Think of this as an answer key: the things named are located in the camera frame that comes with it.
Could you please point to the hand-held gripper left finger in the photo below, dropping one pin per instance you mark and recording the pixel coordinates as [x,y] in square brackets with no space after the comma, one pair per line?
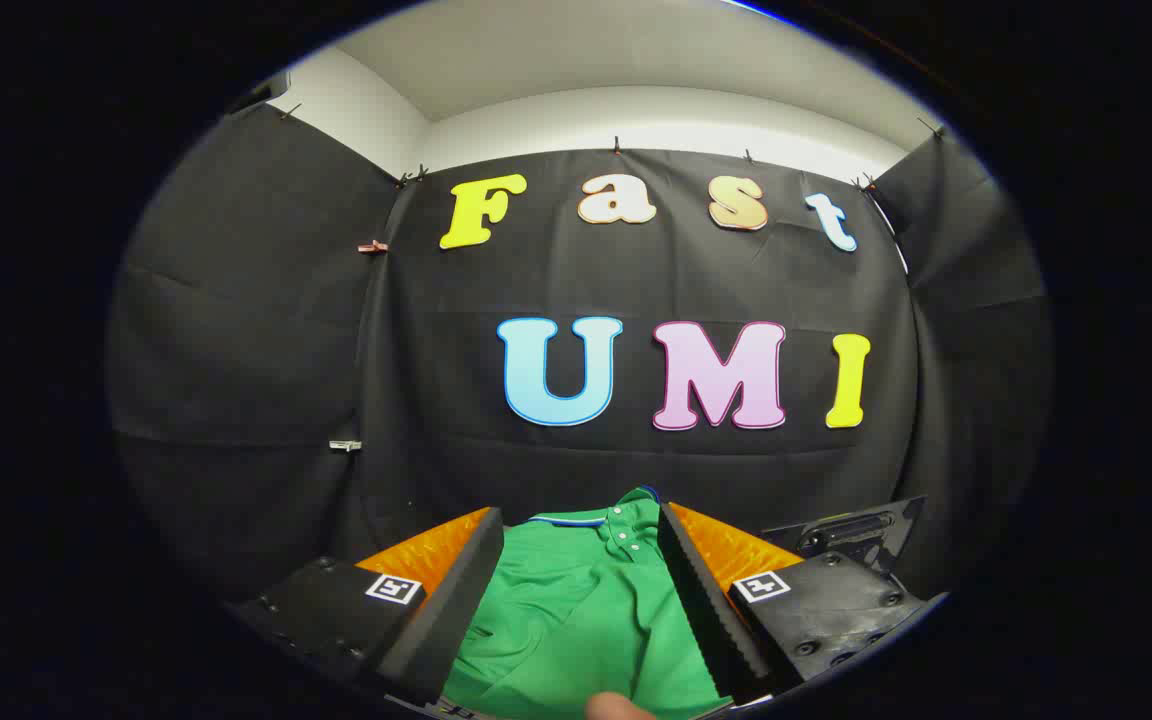
[456,610]

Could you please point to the green polo shirt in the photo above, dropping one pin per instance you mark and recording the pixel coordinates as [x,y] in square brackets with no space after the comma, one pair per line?
[576,620]

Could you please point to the copper-coloured clip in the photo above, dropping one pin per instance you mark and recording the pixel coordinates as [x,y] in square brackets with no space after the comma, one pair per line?
[372,246]

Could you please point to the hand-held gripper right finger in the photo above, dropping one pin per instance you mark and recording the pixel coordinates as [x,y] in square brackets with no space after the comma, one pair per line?
[706,610]

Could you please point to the silver clip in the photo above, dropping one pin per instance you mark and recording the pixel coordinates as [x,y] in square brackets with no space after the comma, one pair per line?
[344,445]

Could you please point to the black backdrop cloth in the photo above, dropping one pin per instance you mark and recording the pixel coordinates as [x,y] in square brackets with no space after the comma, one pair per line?
[636,275]

